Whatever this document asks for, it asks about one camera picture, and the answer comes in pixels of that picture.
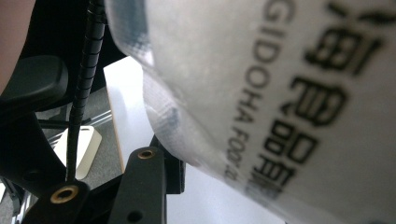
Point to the red and white spouted pouch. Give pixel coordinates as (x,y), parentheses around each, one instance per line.
(218,62)

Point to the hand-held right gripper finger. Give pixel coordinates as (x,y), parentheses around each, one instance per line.
(143,186)

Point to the white box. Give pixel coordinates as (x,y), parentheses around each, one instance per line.
(88,146)

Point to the metal floor rail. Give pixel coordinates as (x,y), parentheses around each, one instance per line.
(99,117)

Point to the white paper sheet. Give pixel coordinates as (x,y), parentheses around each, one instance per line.
(127,109)

